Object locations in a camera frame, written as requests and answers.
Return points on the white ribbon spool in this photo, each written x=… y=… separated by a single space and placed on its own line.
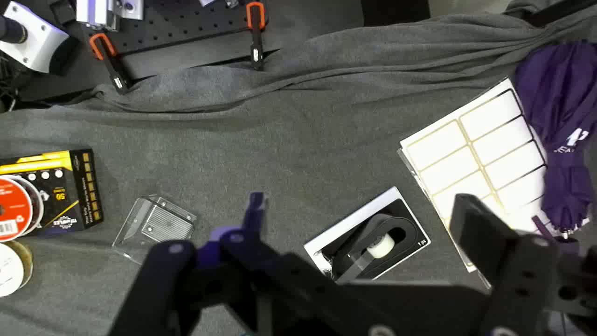
x=10 y=271

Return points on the clear plastic packet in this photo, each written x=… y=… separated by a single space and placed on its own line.
x=155 y=224

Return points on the orange black clamp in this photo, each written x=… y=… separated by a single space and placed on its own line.
x=254 y=15
x=103 y=47

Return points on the purple cloth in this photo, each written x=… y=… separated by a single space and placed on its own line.
x=560 y=112

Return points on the white mount bracket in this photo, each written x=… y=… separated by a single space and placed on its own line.
x=38 y=40

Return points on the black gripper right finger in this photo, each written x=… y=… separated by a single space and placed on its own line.
x=515 y=280

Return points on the white ice cube tray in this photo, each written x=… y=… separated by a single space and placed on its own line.
x=473 y=150

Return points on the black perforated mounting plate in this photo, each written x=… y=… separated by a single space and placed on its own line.
x=180 y=21

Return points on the black tape dispenser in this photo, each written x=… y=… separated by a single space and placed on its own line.
x=357 y=249

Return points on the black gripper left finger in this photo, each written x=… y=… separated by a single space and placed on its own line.
x=161 y=280

